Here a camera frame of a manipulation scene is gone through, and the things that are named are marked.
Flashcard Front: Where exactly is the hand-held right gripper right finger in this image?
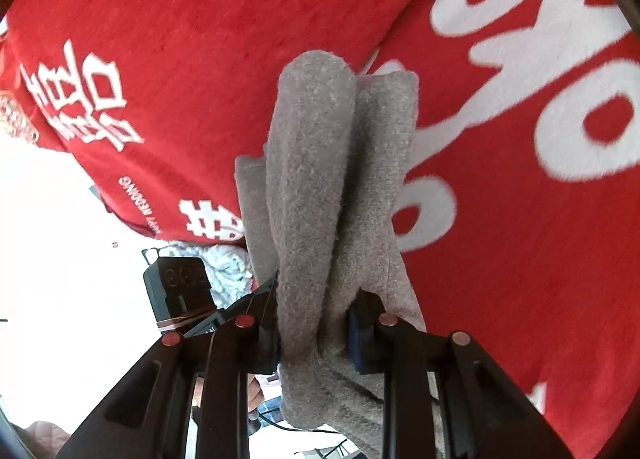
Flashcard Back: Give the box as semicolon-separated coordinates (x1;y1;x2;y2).
347;291;573;459

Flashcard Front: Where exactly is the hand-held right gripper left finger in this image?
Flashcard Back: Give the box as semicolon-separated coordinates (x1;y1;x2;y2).
55;279;281;459

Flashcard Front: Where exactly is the grey fuzzy sweater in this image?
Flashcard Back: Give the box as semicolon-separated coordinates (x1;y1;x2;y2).
234;50;428;459

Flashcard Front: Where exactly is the person's left hand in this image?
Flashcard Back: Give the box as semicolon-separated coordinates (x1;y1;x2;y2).
248;374;264;421

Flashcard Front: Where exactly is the white knitted cloth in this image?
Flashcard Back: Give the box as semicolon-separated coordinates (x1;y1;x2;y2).
167;239;259;311

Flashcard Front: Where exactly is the red printed blanket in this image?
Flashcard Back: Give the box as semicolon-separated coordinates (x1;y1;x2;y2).
0;0;640;459

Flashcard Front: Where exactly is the pink quilted cloth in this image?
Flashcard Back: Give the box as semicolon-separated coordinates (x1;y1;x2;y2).
14;420;72;459

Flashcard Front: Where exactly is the red gold patterned cloth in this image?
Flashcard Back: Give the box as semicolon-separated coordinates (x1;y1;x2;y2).
0;52;42;146

